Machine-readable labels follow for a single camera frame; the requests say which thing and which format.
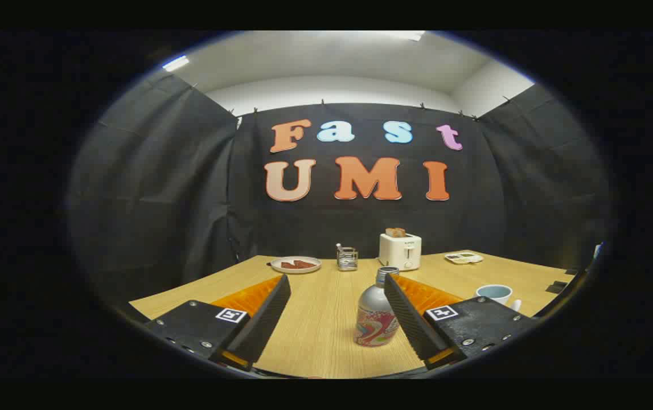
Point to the white round plate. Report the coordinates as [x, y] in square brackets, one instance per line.
[278, 266]

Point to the white toaster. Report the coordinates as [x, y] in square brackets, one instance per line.
[400, 253]

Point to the ceiling light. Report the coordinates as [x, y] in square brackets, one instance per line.
[175, 63]

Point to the black backdrop cloth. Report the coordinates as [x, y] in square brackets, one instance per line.
[360, 228]

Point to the silver juice bottle pink label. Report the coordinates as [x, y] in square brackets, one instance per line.
[373, 319]

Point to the white cup blue inside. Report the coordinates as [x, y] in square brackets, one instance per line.
[494, 293]

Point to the small white tray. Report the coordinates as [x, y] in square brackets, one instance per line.
[463, 258]

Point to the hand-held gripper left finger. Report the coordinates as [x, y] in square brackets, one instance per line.
[266, 319]

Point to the small black block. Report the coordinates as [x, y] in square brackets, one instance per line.
[557, 287]
[571, 271]

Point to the wooden table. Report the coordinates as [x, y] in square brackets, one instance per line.
[320, 319]

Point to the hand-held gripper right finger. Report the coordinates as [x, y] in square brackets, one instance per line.
[409, 319]

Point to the toast slice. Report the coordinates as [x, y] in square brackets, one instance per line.
[395, 232]

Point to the red-brown food slices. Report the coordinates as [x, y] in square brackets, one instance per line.
[298, 264]

